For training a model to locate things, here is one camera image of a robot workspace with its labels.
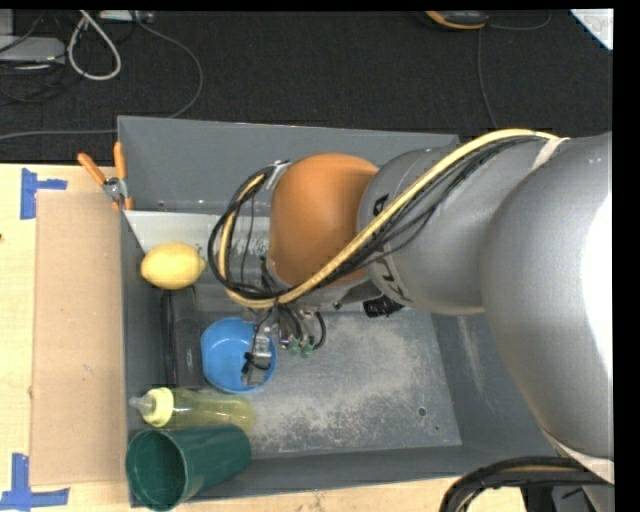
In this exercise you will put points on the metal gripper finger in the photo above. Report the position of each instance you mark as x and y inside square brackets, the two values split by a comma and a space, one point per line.
[262, 343]
[253, 371]

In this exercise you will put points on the blue bowl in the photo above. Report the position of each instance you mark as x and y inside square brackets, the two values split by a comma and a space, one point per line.
[222, 357]

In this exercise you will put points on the yellow baby bottle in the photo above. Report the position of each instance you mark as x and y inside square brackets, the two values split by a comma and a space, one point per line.
[210, 410]

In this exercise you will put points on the clear glass cup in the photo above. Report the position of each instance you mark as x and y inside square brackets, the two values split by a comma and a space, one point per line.
[186, 350]

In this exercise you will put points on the grey metal bin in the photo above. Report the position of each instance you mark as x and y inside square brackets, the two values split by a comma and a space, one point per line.
[360, 380]

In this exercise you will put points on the dark green plastic cup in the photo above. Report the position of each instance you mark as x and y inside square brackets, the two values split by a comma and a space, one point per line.
[185, 465]

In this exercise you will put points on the yellow lemon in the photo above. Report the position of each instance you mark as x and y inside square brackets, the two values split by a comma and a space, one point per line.
[172, 265]

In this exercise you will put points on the brown cardboard board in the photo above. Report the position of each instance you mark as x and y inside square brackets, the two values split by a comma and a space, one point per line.
[75, 340]

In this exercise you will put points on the black cylinder on white bracket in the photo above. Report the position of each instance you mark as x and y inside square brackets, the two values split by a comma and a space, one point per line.
[382, 306]

